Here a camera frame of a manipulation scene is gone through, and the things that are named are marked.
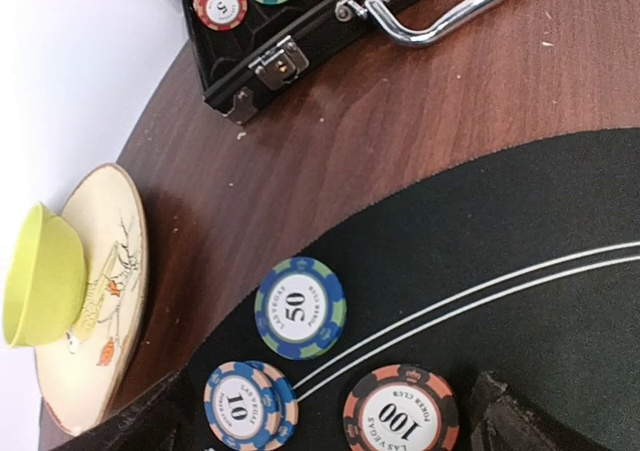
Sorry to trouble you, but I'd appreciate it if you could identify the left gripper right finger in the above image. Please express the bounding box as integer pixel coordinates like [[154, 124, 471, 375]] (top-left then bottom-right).
[[467, 371, 639, 450]]

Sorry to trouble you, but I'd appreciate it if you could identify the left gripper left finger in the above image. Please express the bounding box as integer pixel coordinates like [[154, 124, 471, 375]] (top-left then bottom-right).
[[57, 371, 195, 451]]

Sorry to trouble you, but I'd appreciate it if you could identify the blue ten chip top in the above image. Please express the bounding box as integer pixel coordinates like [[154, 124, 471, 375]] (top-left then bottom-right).
[[203, 361, 299, 450]]

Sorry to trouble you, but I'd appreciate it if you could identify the black hundred chip top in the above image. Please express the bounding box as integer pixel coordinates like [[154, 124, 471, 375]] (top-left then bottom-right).
[[343, 364, 460, 451]]

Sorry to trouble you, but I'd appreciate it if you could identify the blue fifty chip top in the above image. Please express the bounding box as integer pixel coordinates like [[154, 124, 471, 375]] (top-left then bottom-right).
[[254, 256, 347, 360]]

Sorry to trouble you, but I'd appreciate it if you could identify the beige bird plate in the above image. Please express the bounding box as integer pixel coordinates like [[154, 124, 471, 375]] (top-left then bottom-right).
[[35, 163, 149, 436]]

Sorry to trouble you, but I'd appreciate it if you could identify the green plastic bowl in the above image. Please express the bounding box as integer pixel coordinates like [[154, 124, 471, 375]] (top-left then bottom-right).
[[3, 202, 87, 348]]

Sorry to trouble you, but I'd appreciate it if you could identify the black poker chip case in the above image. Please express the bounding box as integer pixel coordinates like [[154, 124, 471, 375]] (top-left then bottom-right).
[[181, 0, 504, 124]]

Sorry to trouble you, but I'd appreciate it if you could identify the red five chip row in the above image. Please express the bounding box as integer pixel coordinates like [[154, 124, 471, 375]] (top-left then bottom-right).
[[192, 0, 248, 31]]

